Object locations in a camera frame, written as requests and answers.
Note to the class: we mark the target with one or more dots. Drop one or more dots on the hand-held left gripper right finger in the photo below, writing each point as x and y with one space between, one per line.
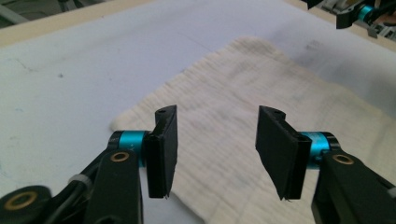
280 149

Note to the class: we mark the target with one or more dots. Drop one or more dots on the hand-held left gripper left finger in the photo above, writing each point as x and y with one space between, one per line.
162 155

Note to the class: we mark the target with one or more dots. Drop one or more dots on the cream printed cloth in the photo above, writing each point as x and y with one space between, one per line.
233 109

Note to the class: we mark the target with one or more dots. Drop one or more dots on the white foam mat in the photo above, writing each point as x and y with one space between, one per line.
68 68

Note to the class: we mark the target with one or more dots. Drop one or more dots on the aluminium rail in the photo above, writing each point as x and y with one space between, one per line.
383 31

